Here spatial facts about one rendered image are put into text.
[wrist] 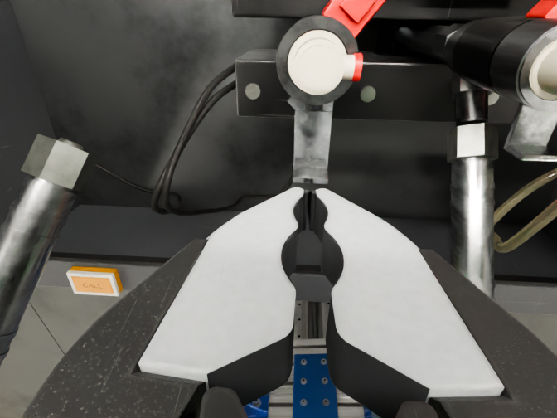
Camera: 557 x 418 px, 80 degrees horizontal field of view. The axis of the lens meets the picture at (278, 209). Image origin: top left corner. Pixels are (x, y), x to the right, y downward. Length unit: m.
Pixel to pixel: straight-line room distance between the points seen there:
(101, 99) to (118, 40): 0.07
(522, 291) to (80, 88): 0.53
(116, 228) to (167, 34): 0.23
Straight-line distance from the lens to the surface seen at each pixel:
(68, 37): 0.46
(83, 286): 0.43
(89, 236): 0.46
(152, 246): 0.42
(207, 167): 0.44
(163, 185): 0.24
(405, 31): 0.30
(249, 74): 0.24
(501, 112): 0.28
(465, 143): 0.18
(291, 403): 0.78
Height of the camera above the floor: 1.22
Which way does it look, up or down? 60 degrees down
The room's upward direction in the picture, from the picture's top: 172 degrees counter-clockwise
